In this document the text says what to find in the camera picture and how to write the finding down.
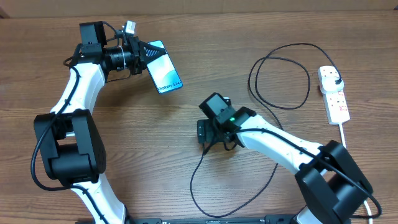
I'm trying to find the Samsung Galaxy smartphone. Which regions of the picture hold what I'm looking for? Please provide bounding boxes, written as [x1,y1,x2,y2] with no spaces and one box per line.
[147,40,183,94]

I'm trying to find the black charger cable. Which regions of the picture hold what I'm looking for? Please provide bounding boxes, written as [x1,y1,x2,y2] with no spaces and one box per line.
[190,43,343,218]

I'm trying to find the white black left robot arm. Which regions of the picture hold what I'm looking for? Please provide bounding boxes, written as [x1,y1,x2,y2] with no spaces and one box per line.
[30,21,167,223]

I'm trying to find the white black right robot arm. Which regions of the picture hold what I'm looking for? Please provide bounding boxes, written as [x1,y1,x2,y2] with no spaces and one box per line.
[199,93,373,223]

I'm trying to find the white charger plug adapter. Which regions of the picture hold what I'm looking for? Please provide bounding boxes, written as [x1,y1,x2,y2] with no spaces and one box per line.
[320,77,345,94]

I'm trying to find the white power strip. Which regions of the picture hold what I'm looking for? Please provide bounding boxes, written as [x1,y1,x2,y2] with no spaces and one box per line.
[318,65,350,125]

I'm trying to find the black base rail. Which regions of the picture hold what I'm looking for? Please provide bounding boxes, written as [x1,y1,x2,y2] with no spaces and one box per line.
[125,214,295,224]

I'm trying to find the white power strip cord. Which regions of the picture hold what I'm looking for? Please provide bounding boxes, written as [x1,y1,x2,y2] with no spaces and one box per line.
[338,123,373,224]

